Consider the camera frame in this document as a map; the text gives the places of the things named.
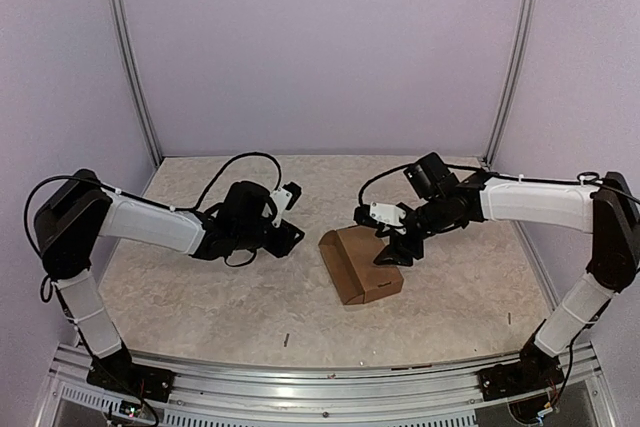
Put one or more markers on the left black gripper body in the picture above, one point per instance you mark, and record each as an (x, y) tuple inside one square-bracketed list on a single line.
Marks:
[(277, 248)]

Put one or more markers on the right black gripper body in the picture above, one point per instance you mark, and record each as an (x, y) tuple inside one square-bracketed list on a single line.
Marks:
[(416, 248)]

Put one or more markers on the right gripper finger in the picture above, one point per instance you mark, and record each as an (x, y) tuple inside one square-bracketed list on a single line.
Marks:
[(392, 255), (385, 230)]

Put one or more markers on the brown cardboard box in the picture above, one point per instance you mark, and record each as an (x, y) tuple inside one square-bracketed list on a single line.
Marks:
[(349, 254)]

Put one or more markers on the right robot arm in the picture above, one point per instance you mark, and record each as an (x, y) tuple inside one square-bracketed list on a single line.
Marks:
[(455, 196)]

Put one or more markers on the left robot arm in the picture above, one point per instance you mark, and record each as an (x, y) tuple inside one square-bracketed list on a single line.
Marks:
[(68, 225)]

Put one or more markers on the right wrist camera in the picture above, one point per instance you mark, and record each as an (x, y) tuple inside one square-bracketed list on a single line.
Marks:
[(378, 215)]

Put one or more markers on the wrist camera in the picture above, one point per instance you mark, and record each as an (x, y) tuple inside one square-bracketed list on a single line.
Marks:
[(378, 215), (284, 198)]

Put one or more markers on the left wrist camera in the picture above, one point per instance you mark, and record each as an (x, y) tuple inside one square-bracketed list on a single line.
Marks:
[(284, 198)]

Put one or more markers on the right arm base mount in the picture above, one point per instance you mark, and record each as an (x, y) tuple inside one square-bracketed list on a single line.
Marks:
[(517, 378)]

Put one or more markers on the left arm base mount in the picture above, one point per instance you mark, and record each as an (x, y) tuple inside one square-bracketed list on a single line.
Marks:
[(140, 381)]

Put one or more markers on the front aluminium rail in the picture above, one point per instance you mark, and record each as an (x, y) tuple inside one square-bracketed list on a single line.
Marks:
[(219, 394)]

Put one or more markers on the right aluminium frame post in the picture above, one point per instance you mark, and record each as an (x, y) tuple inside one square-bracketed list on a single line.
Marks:
[(509, 88)]

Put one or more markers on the aluminium frame post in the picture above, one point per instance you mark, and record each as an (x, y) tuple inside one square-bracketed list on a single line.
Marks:
[(131, 70), (509, 88)]

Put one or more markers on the left aluminium frame post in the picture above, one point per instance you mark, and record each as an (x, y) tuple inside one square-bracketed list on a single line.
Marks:
[(131, 70)]

